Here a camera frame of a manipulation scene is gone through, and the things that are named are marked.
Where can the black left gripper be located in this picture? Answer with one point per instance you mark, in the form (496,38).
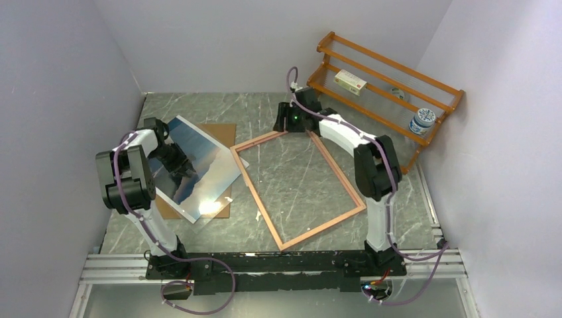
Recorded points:
(181,161)

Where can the brown cardboard backing board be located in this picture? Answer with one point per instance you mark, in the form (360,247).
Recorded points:
(225,134)

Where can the landscape photo print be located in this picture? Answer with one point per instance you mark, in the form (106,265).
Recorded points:
(196,198)

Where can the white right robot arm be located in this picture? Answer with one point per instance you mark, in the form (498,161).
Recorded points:
(376,167)

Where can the white green small box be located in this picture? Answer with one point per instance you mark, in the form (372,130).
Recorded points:
(350,82)

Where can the pink wooden photo frame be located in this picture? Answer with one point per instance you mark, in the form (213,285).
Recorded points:
(299,189)

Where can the aluminium rail frame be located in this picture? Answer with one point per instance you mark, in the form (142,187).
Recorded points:
(432,287)

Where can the orange wooden shelf rack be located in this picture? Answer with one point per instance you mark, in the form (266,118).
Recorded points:
(392,115)

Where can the blue white round jar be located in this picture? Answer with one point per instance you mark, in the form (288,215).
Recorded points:
(422,121)

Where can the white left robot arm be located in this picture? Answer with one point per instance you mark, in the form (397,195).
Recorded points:
(127,184)

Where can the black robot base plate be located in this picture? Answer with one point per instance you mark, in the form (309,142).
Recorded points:
(211,273)

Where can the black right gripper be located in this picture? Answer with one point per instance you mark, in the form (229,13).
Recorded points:
(284,110)

